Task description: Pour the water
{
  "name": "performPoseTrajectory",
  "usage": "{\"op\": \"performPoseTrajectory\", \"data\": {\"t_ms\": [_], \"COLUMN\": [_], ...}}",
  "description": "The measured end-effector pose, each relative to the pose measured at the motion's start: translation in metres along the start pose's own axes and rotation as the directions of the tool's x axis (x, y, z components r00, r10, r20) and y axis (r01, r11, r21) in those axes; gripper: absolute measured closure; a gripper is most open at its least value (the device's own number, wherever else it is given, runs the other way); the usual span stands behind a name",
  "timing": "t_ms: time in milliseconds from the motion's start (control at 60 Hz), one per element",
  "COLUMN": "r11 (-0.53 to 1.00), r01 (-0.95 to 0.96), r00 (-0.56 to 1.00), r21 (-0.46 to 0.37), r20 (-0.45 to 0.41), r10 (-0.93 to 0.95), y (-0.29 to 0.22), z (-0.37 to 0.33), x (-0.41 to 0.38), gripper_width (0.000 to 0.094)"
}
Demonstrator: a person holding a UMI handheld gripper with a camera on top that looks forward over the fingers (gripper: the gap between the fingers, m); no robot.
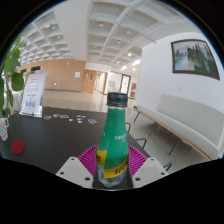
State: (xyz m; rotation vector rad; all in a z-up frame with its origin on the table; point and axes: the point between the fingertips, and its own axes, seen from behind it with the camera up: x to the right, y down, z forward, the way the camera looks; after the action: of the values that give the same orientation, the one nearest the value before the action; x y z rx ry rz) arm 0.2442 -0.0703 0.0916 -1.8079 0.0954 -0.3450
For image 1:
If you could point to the black metal chairs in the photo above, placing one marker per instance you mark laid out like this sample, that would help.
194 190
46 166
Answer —
141 138

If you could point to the large-leaved green potted plant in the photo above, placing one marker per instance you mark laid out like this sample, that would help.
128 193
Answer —
11 63

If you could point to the small round printed sticker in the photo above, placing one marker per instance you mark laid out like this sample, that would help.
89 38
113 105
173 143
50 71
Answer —
56 115
64 116
47 117

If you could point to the green-labelled clear drink bottle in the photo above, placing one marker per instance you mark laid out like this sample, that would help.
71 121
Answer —
112 140

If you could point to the framed landscape painting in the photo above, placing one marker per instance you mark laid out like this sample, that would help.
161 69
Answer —
195 58

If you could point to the white polka-dot mug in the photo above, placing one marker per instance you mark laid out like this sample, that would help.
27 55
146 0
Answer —
3 128

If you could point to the long white bench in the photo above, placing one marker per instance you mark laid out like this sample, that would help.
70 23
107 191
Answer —
190 120

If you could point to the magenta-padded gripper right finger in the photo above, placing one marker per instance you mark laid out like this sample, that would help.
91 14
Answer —
150 170

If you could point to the recessed ceiling lights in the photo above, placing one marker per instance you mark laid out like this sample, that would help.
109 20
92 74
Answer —
101 24

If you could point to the small blue printed sticker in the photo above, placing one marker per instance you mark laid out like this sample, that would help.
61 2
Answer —
92 121

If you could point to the clear acrylic sign stand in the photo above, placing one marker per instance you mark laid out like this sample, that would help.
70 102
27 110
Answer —
33 93

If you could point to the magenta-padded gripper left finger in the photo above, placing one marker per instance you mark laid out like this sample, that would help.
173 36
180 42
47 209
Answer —
75 170

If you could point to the round red coaster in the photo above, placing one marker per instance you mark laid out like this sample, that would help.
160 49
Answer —
17 147

